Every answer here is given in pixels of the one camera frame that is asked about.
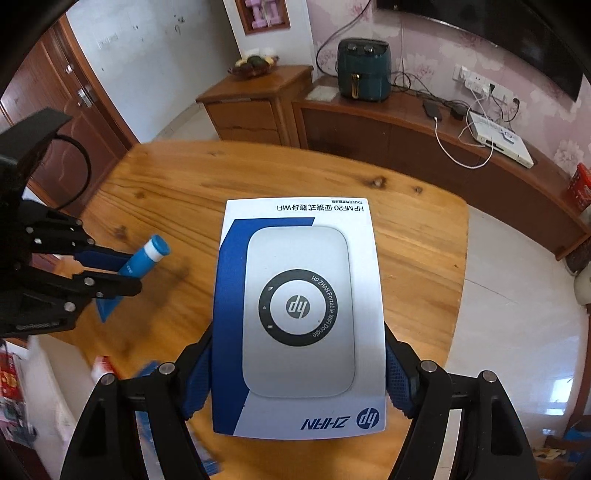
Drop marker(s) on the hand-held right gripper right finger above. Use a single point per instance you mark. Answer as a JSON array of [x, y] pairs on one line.
[[397, 383]]

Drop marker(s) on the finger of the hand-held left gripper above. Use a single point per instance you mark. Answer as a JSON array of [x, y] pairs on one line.
[[101, 258], [111, 286]]

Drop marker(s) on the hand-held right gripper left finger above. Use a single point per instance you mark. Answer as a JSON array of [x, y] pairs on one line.
[[198, 392]]

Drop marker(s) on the blue tube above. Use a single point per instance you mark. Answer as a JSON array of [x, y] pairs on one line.
[[154, 247]]

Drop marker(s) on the white and blue router box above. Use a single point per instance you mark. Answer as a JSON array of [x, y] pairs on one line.
[[295, 304]]

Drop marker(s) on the brown wooden door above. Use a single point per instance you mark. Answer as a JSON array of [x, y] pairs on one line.
[[60, 92]]

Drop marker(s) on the blue packet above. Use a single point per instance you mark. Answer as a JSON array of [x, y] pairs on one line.
[[205, 457]]

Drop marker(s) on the red and white box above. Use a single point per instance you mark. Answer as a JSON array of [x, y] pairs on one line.
[[104, 368]]

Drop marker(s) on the red printed paper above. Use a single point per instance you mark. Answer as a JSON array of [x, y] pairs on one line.
[[9, 376]]

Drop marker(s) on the white bag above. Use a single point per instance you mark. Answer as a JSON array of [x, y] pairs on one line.
[[584, 295]]

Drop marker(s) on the wooden nightstand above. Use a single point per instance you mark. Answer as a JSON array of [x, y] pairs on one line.
[[249, 110]]

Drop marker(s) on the dark woven bin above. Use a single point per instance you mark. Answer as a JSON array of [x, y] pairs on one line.
[[579, 261]]

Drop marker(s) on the wooden television console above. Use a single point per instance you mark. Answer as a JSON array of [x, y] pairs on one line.
[[415, 152]]

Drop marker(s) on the fruit bowl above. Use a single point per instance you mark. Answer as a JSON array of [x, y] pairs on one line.
[[254, 64]]

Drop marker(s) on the white set-top box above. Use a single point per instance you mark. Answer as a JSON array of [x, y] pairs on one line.
[[501, 141]]

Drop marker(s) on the red bucket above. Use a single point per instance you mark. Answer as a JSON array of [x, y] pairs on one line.
[[581, 187]]

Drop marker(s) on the white card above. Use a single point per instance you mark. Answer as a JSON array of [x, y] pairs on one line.
[[322, 93]]

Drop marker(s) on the white power strip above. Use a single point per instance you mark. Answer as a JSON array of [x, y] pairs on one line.
[[478, 84]]

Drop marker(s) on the dark green air fryer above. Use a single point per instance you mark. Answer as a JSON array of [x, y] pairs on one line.
[[364, 69]]

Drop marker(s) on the black television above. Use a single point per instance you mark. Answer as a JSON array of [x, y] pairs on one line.
[[508, 41]]

